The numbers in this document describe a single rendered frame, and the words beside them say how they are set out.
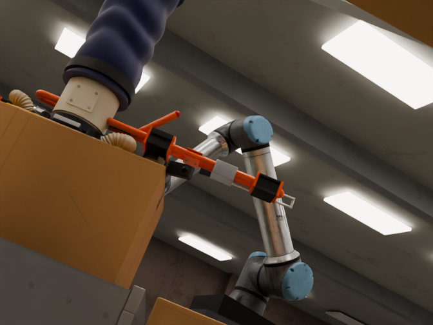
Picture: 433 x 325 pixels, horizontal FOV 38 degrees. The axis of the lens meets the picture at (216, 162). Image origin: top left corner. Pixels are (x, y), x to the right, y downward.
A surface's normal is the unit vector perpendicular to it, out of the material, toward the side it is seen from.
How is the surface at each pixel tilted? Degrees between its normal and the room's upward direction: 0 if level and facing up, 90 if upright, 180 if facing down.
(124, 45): 73
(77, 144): 90
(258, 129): 85
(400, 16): 180
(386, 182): 90
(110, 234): 90
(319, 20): 180
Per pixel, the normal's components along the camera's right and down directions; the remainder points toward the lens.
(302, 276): 0.59, 0.00
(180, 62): 0.40, -0.21
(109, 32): 0.06, -0.63
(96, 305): 0.11, -0.35
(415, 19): -0.36, 0.86
